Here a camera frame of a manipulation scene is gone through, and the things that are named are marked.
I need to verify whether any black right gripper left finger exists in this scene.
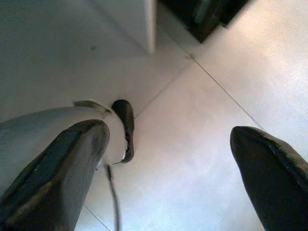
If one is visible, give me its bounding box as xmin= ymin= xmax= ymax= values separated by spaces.
xmin=0 ymin=119 xmax=110 ymax=231

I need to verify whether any robot right leg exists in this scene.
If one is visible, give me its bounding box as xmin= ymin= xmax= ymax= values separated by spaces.
xmin=0 ymin=100 xmax=128 ymax=193

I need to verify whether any black robot right foot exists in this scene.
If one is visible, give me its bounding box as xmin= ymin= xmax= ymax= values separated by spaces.
xmin=111 ymin=99 xmax=135 ymax=165

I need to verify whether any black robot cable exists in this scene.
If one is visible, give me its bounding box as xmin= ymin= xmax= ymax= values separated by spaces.
xmin=104 ymin=162 xmax=121 ymax=231

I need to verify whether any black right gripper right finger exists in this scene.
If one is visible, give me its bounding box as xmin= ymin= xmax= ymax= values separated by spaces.
xmin=230 ymin=126 xmax=308 ymax=231

